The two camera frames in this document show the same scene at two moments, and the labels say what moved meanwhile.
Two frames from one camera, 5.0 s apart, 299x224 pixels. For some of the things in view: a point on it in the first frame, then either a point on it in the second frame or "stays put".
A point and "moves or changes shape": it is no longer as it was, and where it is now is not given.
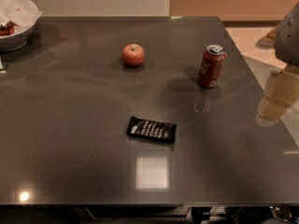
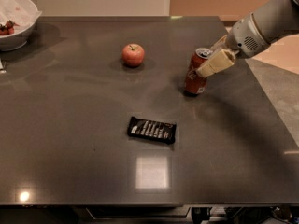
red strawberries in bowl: [8, 28] stays put
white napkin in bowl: [18, 9] stays put
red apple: [133, 55] stays put
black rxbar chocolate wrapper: [163, 132] stays put
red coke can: [211, 65] moves or changes shape
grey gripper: [288, 42] → [244, 37]
